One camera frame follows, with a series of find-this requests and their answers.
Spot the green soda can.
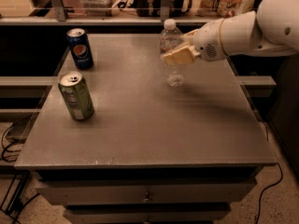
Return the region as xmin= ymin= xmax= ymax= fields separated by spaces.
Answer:
xmin=58 ymin=71 xmax=94 ymax=120

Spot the grey metal shelf rail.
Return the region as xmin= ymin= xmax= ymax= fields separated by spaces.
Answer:
xmin=0 ymin=0 xmax=295 ymax=27

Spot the black cables left floor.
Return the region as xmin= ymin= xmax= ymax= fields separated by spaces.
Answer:
xmin=0 ymin=115 xmax=41 ymax=224

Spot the grey drawer cabinet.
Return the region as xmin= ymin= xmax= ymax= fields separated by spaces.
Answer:
xmin=16 ymin=34 xmax=276 ymax=224

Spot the clear plastic water bottle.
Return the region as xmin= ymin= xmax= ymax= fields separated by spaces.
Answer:
xmin=158 ymin=18 xmax=186 ymax=88

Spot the black bag on shelf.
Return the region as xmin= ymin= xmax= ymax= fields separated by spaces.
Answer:
xmin=131 ymin=0 xmax=192 ymax=17

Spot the printed snack bag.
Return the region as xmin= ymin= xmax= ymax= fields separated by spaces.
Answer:
xmin=196 ymin=0 xmax=255 ymax=18

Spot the black floor cable right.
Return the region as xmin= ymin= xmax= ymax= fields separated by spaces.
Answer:
xmin=254 ymin=162 xmax=284 ymax=224

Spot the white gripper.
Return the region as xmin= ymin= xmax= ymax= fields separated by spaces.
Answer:
xmin=162 ymin=19 xmax=227 ymax=65

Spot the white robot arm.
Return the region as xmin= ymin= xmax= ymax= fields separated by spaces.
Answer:
xmin=162 ymin=0 xmax=299 ymax=65

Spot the blue Pepsi can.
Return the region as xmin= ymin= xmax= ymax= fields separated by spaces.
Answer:
xmin=66 ymin=28 xmax=93 ymax=70

